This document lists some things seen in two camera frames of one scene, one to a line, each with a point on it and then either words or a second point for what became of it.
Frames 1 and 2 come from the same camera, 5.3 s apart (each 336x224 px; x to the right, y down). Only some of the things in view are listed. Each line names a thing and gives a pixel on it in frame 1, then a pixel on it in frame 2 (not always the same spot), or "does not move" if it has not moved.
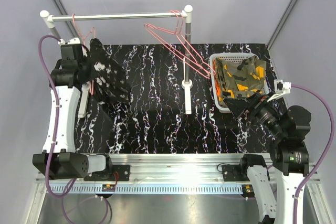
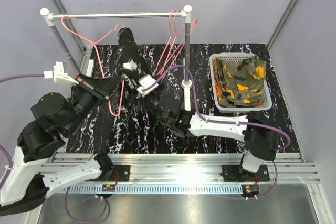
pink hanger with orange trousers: [178, 31] to [155, 72]
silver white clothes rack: [46, 16] does not move
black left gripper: [86, 59] to [100, 88]
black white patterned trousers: [110, 81] to [132, 64]
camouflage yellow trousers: [241, 78] does not move
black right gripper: [255, 104] to [139, 97]
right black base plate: [232, 172] does not move
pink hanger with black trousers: [91, 83] to [133, 67]
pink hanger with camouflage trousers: [177, 40] to [160, 70]
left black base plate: [118, 172] does not move
